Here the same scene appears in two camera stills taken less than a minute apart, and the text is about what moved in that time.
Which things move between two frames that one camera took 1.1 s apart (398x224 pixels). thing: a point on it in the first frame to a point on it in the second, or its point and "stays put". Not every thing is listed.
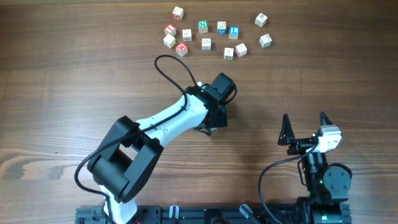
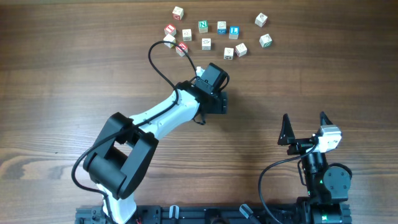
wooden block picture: [206, 43] stays put
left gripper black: [222, 122] to [222, 103]
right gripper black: [287, 137] stays put
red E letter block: [181, 49] stays put
